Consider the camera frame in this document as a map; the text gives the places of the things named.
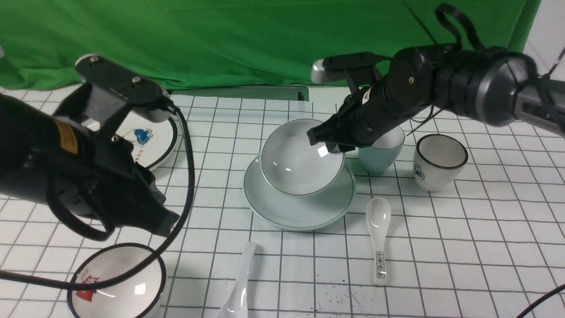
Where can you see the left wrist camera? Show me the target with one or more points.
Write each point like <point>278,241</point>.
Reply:
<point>109,87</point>

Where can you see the green backdrop cloth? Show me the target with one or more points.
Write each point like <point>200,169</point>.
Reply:
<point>202,43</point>

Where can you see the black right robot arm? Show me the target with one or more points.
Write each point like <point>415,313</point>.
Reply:
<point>492,86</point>

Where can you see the white bowl with black rim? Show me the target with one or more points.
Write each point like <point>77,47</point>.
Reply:
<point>138,297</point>

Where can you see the pale blue bowl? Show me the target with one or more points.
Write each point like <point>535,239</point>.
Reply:
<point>290,164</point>

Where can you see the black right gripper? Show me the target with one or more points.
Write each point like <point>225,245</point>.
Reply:
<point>371,110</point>

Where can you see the white spoon with characters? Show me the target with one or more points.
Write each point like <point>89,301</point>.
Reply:
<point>378,212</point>

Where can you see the pale blue cup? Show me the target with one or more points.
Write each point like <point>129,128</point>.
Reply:
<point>378,157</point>

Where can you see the pale blue plate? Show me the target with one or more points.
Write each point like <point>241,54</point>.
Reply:
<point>298,213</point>

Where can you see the white plate with cartoon figures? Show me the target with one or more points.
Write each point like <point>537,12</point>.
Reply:
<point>152,142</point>

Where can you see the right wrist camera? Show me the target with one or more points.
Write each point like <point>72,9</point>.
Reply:
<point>355,68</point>

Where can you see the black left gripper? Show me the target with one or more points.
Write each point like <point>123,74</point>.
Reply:
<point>77,165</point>

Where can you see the white cup with black rim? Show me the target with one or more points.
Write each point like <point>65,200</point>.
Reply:
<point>437,161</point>

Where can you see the plain white ceramic spoon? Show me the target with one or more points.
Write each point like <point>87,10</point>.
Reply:
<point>236,306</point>

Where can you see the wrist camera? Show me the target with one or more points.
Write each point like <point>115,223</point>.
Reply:
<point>109,87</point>
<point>355,68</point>

